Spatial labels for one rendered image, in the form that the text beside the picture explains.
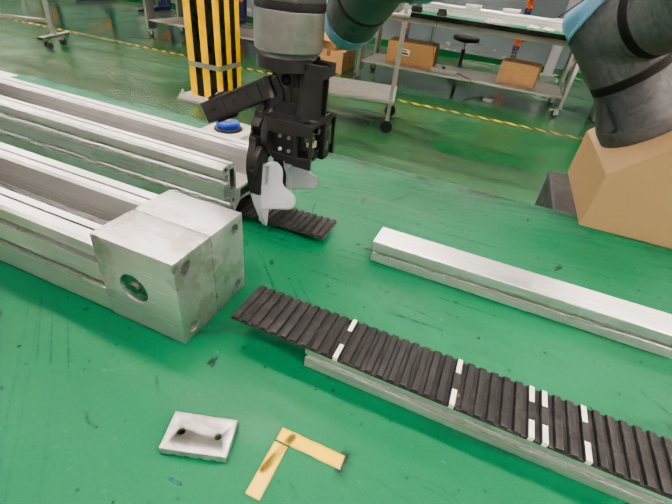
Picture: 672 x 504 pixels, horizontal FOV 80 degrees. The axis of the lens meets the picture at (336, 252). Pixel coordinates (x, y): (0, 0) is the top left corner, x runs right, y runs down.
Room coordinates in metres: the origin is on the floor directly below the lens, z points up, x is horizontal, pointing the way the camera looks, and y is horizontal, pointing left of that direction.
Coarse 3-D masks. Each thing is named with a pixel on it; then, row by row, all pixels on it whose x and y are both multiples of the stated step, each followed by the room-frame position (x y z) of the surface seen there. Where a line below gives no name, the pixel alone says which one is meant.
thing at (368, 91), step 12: (396, 12) 3.33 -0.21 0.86; (408, 12) 3.48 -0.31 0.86; (396, 60) 3.33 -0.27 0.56; (396, 72) 3.32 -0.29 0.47; (336, 84) 3.63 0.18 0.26; (348, 84) 3.68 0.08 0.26; (360, 84) 3.74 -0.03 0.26; (372, 84) 3.80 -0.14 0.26; (384, 84) 3.86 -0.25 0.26; (348, 96) 3.35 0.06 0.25; (360, 96) 3.34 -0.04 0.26; (372, 96) 3.38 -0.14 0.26; (384, 96) 3.42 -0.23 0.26; (384, 120) 3.35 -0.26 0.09; (384, 132) 3.33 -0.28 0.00
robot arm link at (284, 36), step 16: (256, 16) 0.46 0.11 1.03; (272, 16) 0.45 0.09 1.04; (288, 16) 0.45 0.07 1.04; (304, 16) 0.45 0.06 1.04; (320, 16) 0.47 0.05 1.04; (256, 32) 0.46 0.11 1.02; (272, 32) 0.45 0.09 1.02; (288, 32) 0.45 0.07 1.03; (304, 32) 0.45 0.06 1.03; (320, 32) 0.47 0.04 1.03; (272, 48) 0.45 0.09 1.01; (288, 48) 0.45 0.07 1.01; (304, 48) 0.45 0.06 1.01; (320, 48) 0.47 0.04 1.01
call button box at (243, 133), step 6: (210, 126) 0.66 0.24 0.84; (240, 126) 0.68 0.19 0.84; (246, 126) 0.69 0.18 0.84; (216, 132) 0.64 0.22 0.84; (222, 132) 0.64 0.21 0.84; (228, 132) 0.64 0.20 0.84; (234, 132) 0.65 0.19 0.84; (240, 132) 0.65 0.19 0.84; (246, 132) 0.66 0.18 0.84; (240, 138) 0.63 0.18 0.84; (246, 138) 0.65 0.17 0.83
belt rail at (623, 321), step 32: (384, 256) 0.41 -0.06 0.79; (416, 256) 0.40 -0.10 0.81; (448, 256) 0.41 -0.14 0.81; (480, 256) 0.41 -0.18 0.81; (480, 288) 0.37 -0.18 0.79; (512, 288) 0.36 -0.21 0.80; (544, 288) 0.37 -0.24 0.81; (576, 288) 0.37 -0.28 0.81; (576, 320) 0.34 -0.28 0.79; (608, 320) 0.33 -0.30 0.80; (640, 320) 0.33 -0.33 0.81
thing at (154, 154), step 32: (0, 96) 0.61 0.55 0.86; (32, 96) 0.66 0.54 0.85; (64, 96) 0.65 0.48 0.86; (0, 128) 0.59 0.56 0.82; (32, 128) 0.57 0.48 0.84; (64, 128) 0.54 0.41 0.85; (96, 128) 0.53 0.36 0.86; (128, 128) 0.60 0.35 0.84; (160, 128) 0.58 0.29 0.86; (192, 128) 0.58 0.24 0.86; (64, 160) 0.55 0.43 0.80; (96, 160) 0.54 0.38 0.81; (128, 160) 0.51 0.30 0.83; (160, 160) 0.49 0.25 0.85; (192, 160) 0.47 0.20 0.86; (224, 160) 0.48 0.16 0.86; (160, 192) 0.49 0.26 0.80; (192, 192) 0.48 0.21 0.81; (224, 192) 0.46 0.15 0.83
